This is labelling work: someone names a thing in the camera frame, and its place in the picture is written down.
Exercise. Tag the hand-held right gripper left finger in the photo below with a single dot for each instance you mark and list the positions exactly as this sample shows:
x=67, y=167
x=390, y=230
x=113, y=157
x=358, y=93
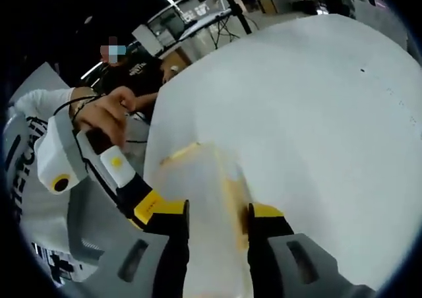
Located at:
x=148, y=265

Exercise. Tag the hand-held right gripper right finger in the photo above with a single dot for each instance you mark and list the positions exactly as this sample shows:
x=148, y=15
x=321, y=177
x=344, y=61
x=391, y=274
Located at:
x=263, y=261

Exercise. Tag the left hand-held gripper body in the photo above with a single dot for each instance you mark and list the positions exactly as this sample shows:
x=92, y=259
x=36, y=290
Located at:
x=52, y=153

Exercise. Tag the person's left hand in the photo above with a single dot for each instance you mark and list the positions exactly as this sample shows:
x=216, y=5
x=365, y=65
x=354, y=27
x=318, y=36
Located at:
x=102, y=113

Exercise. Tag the person's white printed shirt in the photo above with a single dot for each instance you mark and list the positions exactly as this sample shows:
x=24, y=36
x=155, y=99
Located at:
x=36, y=212

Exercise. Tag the brown wooden cabinet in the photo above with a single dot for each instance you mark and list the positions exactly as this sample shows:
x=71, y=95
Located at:
x=178, y=62

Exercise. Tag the white box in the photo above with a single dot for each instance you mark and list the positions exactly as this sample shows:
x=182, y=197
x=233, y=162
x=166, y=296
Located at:
x=146, y=39

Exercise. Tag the white side desk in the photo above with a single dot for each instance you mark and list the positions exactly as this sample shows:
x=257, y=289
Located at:
x=198, y=17

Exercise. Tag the black tripod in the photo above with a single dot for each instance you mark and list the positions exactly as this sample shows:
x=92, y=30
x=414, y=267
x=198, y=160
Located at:
x=239, y=11

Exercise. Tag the brown cardboard box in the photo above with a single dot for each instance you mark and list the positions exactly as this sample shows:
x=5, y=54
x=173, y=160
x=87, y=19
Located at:
x=266, y=4

